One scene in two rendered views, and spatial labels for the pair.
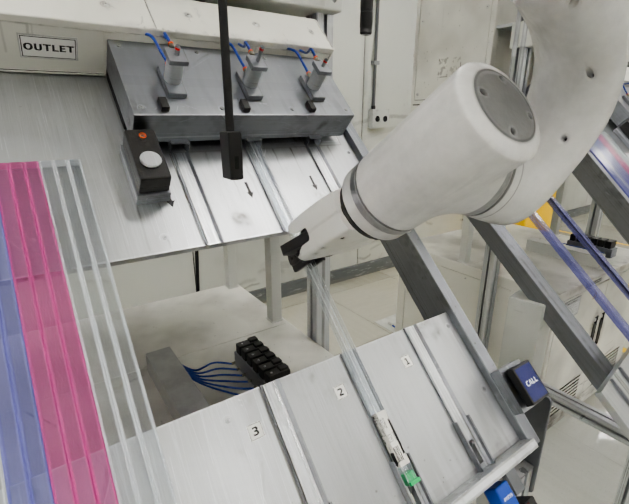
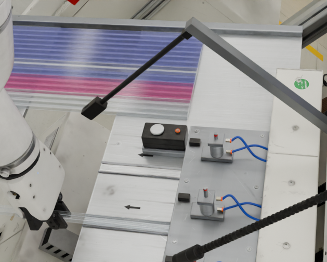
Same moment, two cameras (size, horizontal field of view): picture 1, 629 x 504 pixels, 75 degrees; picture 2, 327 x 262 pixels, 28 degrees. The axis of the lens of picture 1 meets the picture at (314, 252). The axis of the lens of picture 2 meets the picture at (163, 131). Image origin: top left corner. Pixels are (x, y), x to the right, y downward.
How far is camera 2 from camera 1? 1.10 m
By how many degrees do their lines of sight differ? 80
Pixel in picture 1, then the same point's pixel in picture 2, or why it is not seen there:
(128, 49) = (258, 140)
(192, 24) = (277, 182)
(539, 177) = not seen: outside the picture
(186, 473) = not seen: outside the picture
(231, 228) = (105, 181)
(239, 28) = (277, 224)
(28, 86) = (260, 111)
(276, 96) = (193, 234)
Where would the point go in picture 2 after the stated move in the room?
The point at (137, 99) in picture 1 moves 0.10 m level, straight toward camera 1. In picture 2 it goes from (204, 131) to (161, 91)
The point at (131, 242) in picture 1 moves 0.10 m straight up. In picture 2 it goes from (122, 128) to (155, 104)
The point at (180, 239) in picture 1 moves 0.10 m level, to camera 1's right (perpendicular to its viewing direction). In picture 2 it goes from (113, 150) to (74, 172)
